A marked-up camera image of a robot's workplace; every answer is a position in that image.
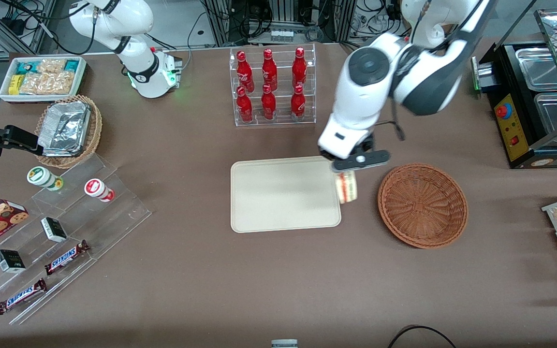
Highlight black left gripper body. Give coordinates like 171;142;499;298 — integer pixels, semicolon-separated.
356;130;377;155

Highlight triangular sandwich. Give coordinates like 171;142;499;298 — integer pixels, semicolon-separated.
336;171;359;204

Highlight light tan wicker basket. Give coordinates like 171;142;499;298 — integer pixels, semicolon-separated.
34;95;103;169

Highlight brown round wicker basket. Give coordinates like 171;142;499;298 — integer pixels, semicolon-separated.
378;163;469;249

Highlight cream plastic tray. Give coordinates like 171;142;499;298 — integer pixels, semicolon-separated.
230;156;342;233

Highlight green lid yogurt cup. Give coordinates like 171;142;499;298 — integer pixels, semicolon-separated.
27;166;64;191

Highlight silver foil packets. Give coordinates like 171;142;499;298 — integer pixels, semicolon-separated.
37;101;90;158

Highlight white rectangular bin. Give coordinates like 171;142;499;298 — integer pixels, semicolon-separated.
0;56;88;104

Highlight large clear snack bag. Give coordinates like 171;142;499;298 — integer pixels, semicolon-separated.
20;72;76;95

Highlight red cola bottle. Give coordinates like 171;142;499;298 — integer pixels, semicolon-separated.
292;47;308;90
261;84;277;120
236;51;255;92
291;85;307;121
236;86;253;123
262;48;278;91

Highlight small clear snack bag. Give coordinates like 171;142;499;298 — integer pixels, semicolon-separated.
37;59;66;73

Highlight red lid yogurt cup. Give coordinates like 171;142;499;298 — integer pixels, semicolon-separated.
84;178;115;203

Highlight small black carton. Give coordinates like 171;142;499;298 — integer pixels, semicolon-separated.
0;249;26;274
41;217;68;243

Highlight clear acrylic bottle rack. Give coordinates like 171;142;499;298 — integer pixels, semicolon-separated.
229;43;317;127

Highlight clear acrylic step stand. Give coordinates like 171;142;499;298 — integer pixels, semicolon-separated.
0;154;152;325

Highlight Snickers bar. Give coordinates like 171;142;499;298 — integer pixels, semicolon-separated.
0;278;47;316
44;240;90;276

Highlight black food warmer machine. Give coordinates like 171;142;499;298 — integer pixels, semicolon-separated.
472;7;557;170

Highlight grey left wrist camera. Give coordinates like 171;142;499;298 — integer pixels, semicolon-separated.
331;150;391;174

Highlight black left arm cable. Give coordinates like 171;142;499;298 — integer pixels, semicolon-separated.
390;94;407;142

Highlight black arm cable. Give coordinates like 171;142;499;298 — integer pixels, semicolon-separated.
390;94;407;142
0;0;98;55

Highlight aluminium frame rack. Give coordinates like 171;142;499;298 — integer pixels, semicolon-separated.
0;0;58;56
204;0;356;46

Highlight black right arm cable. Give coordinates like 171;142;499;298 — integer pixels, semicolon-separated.
0;0;98;55

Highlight black looped cable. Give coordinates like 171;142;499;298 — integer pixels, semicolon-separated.
387;325;458;348

